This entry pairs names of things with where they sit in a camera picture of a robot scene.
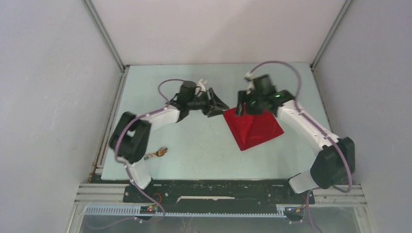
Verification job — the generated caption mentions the aluminium corner frame post right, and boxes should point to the aluminium corner frame post right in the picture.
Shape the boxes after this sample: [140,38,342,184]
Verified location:
[310,0,354,70]

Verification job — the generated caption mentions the aluminium corner frame post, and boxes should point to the aluminium corner frame post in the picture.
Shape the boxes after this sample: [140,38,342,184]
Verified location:
[81,0,125,72]
[310,0,354,70]

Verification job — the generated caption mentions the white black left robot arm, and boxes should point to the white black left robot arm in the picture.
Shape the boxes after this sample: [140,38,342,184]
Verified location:
[109,79,229,202]

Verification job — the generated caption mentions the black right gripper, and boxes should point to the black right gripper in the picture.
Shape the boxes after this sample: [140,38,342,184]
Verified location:
[235,90,264,116]

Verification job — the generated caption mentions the wooden fork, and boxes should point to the wooden fork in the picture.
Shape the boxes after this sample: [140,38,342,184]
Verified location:
[143,147,168,160]

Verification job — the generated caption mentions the aluminium corner frame post left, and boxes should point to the aluminium corner frame post left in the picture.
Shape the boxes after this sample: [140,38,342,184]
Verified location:
[81,0,125,72]

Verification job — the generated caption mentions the red cloth napkin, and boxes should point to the red cloth napkin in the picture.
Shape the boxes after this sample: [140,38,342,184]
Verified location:
[223,108,284,151]

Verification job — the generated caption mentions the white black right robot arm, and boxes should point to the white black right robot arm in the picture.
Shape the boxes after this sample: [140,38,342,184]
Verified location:
[235,72,355,203]

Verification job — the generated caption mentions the aluminium front rail frame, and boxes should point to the aluminium front rail frame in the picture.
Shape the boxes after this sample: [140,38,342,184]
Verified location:
[75,183,367,207]

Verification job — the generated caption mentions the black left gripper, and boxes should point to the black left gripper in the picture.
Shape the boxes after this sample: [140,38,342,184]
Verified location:
[188,88,229,118]

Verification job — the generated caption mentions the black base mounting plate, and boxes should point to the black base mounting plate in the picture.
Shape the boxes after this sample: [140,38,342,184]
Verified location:
[123,179,315,214]

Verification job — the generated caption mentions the grey slotted cable duct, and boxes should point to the grey slotted cable duct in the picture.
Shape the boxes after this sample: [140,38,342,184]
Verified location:
[84,205,286,217]

